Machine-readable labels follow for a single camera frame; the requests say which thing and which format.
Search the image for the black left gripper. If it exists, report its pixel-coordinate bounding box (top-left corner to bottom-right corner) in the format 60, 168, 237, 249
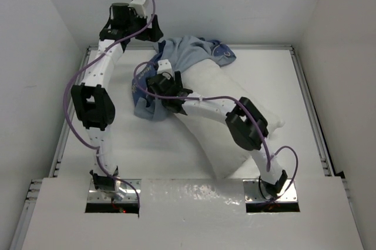
126, 11, 163, 43

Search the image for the blue patterned pillowcase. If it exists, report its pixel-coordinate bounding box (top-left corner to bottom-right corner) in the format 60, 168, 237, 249
131, 36, 236, 122

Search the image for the white pillow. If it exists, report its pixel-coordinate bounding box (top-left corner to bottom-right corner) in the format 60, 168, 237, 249
177, 59, 284, 184

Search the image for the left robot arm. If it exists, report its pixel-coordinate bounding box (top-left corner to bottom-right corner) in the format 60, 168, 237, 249
70, 0, 163, 196

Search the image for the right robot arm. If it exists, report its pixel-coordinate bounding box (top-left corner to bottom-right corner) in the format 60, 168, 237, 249
146, 71, 288, 201

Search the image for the white front cover board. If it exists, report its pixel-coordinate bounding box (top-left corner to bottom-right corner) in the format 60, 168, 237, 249
23, 178, 362, 249

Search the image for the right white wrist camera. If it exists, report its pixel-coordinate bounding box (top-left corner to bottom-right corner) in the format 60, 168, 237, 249
157, 59, 174, 76

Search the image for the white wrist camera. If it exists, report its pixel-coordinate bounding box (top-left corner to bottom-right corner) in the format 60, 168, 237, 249
129, 0, 149, 18
157, 59, 174, 76

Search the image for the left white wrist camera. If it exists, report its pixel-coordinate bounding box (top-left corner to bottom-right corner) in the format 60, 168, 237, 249
129, 0, 149, 18

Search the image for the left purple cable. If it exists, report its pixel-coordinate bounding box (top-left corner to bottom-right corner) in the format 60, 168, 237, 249
63, 0, 158, 212

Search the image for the purple cable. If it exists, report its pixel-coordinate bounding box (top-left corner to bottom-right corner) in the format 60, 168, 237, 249
132, 61, 300, 204
63, 0, 158, 212

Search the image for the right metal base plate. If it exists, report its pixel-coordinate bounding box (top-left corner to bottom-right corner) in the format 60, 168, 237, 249
243, 178, 300, 204

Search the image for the metal base plate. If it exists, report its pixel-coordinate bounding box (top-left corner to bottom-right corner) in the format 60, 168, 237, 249
86, 179, 141, 204
243, 178, 300, 204

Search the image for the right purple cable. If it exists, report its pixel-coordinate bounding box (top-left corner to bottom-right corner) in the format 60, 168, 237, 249
132, 61, 300, 204

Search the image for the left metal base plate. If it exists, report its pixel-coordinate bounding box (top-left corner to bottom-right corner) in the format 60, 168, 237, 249
86, 179, 141, 204

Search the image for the aluminium table frame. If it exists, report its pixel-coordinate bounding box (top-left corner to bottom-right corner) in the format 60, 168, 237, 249
8, 44, 353, 250

